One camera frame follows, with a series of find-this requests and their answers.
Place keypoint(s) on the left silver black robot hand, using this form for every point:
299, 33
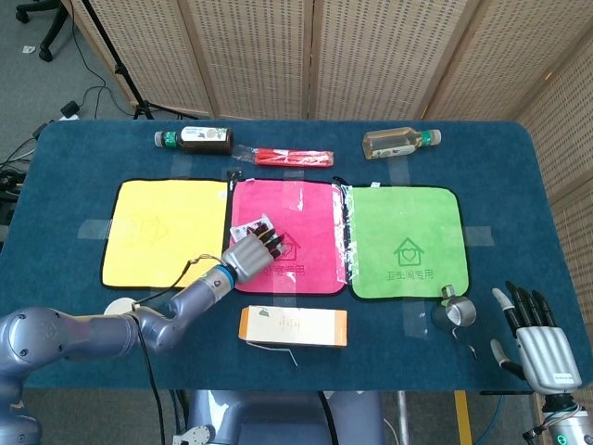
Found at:
248, 259

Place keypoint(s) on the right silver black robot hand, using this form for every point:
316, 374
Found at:
544, 354

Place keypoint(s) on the snack packet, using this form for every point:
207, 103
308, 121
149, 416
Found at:
240, 232

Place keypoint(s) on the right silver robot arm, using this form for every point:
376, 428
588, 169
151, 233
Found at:
567, 424

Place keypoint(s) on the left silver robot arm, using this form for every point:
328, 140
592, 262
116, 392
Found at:
185, 303

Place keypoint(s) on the pink cloth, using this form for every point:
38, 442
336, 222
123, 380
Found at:
306, 218

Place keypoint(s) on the yellow cloth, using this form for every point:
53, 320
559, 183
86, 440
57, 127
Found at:
167, 227

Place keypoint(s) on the green cloth with house print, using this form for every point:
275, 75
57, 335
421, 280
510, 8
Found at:
407, 218

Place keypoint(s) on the clear tape piece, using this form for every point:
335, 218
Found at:
92, 228
294, 197
478, 235
414, 322

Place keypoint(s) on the orange and white carton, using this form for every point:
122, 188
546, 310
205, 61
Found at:
292, 326

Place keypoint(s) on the small steel pitcher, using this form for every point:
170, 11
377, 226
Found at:
456, 310

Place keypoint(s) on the crinkled clear tape strip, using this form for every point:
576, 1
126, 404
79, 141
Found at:
345, 232

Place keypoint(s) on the red sticks in clear wrapper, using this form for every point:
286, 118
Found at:
292, 156

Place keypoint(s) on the dark brown drink bottle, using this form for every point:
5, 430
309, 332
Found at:
199, 140

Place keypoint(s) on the white round disc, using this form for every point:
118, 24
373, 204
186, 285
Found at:
119, 307

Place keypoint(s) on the metal table leg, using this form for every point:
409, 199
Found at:
403, 417

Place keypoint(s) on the grey robot torso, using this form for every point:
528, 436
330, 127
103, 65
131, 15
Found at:
278, 417

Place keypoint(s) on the blue table cover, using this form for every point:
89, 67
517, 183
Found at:
370, 366

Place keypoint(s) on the woven folding screen panel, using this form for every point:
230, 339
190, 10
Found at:
509, 60
384, 55
252, 55
153, 51
572, 185

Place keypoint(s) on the pale yellow tea bottle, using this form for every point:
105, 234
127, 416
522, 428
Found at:
394, 143

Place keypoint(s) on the black tripod stand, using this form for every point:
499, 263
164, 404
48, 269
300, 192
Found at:
134, 88

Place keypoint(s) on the black office chair base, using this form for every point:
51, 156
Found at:
46, 32

